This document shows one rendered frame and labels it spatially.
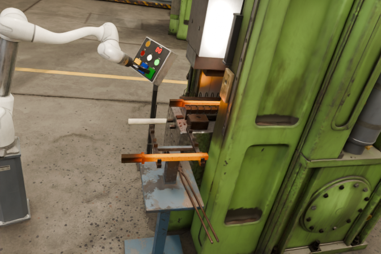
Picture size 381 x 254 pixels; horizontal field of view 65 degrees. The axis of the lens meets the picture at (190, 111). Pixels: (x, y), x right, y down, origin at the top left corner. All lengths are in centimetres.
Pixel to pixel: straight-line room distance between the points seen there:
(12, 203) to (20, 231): 21
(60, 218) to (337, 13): 222
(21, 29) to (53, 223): 137
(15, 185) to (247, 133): 156
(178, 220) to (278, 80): 131
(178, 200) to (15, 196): 123
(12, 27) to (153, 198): 117
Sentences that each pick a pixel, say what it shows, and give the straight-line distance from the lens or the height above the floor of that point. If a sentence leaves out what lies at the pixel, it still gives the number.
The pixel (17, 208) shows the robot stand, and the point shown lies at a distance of 250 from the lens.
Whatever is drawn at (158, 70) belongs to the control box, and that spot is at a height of 105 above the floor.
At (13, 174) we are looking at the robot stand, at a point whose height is 44.
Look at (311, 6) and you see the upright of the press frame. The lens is 157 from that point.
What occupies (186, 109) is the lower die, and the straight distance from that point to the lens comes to 191.
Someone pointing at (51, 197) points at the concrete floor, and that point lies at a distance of 271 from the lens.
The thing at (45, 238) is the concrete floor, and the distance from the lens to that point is 246.
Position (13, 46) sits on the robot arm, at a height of 121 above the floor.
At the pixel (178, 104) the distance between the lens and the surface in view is 196.
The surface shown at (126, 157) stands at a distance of 139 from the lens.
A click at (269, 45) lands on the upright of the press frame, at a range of 144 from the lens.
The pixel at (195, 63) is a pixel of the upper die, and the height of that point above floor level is 131.
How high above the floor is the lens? 191
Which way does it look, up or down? 29 degrees down
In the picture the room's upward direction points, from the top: 10 degrees clockwise
